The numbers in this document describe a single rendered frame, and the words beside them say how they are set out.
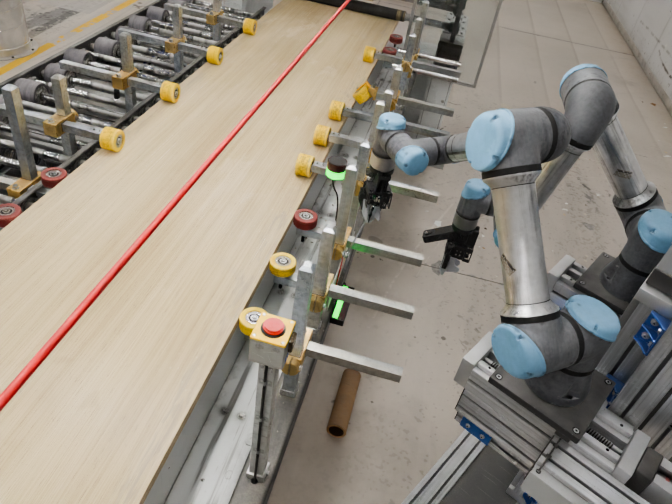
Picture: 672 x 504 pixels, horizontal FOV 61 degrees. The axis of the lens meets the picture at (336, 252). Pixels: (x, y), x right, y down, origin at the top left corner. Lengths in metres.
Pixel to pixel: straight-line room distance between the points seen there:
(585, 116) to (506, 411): 0.73
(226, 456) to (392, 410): 1.09
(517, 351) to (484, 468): 1.13
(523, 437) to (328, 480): 1.02
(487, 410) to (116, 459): 0.86
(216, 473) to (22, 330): 0.60
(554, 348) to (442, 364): 1.62
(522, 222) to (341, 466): 1.46
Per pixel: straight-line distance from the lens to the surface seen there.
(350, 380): 2.50
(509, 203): 1.17
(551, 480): 1.39
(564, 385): 1.36
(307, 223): 1.88
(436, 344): 2.86
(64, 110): 2.30
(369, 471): 2.37
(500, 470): 2.28
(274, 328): 1.08
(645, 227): 1.69
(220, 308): 1.57
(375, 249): 1.90
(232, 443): 1.65
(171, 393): 1.40
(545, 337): 1.19
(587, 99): 1.51
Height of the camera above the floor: 2.02
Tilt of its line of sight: 39 degrees down
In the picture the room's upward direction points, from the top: 11 degrees clockwise
